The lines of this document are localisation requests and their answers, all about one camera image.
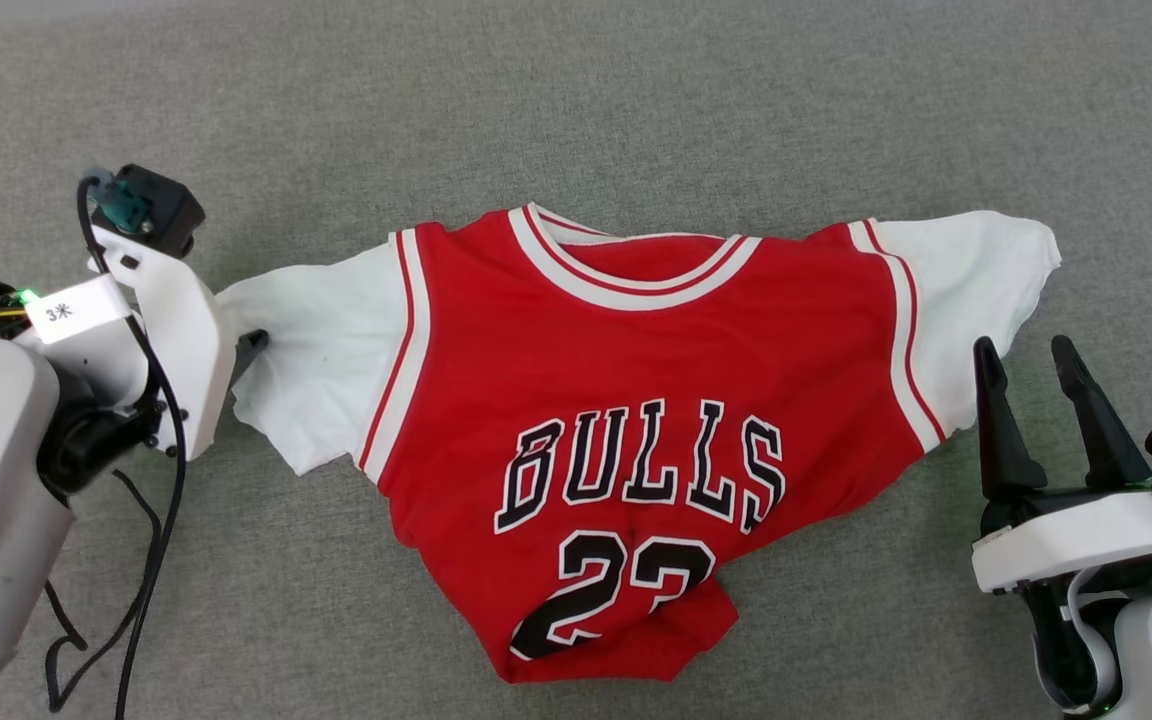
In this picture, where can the red Bulls jersey white sleeves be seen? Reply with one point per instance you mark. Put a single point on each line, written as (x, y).
(636, 400)

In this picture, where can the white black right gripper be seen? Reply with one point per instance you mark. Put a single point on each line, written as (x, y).
(1076, 540)

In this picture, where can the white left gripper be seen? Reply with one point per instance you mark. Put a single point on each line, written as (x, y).
(191, 350)

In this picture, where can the white paper label tag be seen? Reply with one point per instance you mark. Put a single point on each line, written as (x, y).
(76, 310)

